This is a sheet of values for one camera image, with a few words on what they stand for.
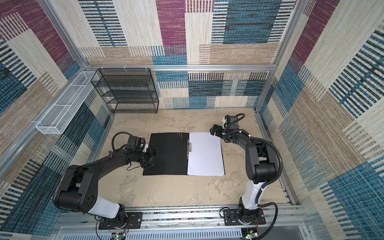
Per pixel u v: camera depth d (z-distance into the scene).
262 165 0.49
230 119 0.79
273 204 0.68
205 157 0.94
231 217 0.73
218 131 0.88
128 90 1.11
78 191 0.44
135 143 0.75
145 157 0.79
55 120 0.71
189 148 0.99
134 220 0.73
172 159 0.93
